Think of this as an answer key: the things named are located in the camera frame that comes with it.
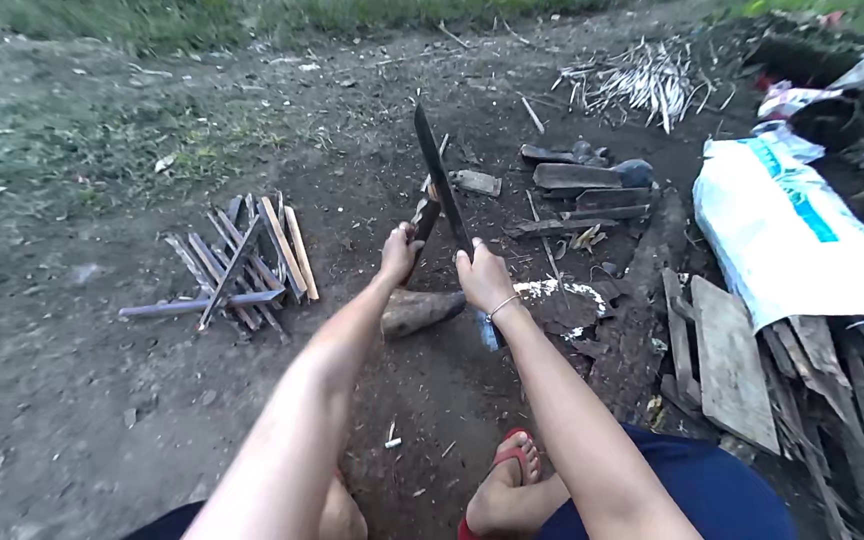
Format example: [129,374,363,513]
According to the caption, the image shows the person's left hand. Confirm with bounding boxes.
[380,221,426,287]

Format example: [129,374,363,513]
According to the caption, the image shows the person's right hand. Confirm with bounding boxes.
[455,237,519,317]

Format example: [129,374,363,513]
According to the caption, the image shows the dark wood piece being split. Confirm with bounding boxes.
[399,196,441,289]

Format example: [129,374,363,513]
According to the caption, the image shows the dark machete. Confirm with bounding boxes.
[413,102,507,352]

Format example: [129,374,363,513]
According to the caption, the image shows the person's left forearm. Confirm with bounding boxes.
[181,273,402,540]

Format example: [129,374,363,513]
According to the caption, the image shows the person's right forearm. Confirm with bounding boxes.
[489,294,705,540]

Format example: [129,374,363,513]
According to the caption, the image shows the short pale wood block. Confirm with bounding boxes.
[450,169,503,198]

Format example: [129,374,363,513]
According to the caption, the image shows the long thin stick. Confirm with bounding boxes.
[526,189,571,310]

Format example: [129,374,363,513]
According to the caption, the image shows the thick wooden chopping log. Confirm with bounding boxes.
[381,288,468,342]

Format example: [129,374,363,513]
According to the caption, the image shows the dry yellowish leaf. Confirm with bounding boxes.
[571,224,607,251]

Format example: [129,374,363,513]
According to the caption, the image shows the stack of dark wood pieces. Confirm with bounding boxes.
[505,141,655,240]

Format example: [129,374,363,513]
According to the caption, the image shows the short white stick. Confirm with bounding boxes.
[521,96,546,135]

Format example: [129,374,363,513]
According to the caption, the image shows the pile of split wood sticks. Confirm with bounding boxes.
[119,192,320,336]

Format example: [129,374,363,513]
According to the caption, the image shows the long dark rough log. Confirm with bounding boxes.
[589,187,690,421]

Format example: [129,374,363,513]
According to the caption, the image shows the narrow grey plank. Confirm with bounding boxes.
[662,267,702,406]

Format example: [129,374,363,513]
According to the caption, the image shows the pile of thin pale twigs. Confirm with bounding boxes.
[552,39,735,135]

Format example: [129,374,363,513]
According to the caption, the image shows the wide flat grey board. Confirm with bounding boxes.
[690,274,782,456]

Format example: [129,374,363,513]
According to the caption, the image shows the person's legs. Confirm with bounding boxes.
[120,422,800,540]

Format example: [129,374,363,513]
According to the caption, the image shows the green grass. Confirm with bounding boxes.
[0,0,864,57]

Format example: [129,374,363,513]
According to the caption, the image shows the white sack with blue print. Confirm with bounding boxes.
[692,135,864,333]

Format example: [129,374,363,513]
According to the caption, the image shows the crumpled white pink plastic bag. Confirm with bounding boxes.
[756,81,844,123]

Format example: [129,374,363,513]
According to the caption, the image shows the heap of firewood planks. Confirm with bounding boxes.
[760,315,864,540]

